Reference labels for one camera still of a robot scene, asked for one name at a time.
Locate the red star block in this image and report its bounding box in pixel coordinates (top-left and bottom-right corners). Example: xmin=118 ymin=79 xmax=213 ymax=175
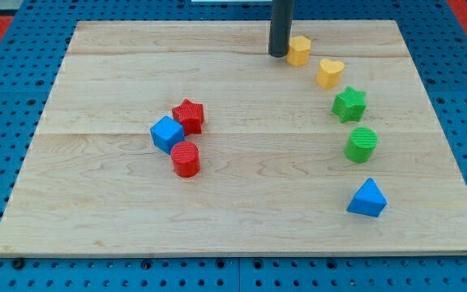
xmin=172 ymin=99 xmax=204 ymax=135

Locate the yellow heart block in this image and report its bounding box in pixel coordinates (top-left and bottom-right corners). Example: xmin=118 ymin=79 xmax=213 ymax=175
xmin=316 ymin=58 xmax=345 ymax=89

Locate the green star block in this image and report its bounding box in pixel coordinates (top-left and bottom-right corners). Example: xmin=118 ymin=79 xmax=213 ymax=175
xmin=332 ymin=87 xmax=366 ymax=123

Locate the red cylinder block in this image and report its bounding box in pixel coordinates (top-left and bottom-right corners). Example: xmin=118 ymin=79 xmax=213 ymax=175
xmin=170 ymin=141 xmax=200 ymax=178

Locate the light wooden board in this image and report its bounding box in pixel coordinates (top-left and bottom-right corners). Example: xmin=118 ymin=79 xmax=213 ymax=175
xmin=0 ymin=20 xmax=467 ymax=258

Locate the blue cube block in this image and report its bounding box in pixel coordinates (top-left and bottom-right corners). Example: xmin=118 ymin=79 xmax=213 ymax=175
xmin=150 ymin=116 xmax=185 ymax=154

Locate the yellow pentagon block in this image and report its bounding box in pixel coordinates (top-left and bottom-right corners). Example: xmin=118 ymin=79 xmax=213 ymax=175
xmin=286 ymin=36 xmax=311 ymax=67

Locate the green cylinder block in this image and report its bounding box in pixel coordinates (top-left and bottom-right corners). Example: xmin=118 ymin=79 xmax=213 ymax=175
xmin=344 ymin=127 xmax=379 ymax=163

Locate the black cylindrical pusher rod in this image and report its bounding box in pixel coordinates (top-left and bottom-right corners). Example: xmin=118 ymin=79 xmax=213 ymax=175
xmin=268 ymin=0 xmax=295 ymax=58

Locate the blue triangle block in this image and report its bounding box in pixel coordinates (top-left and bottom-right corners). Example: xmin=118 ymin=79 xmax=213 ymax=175
xmin=346 ymin=178 xmax=388 ymax=217

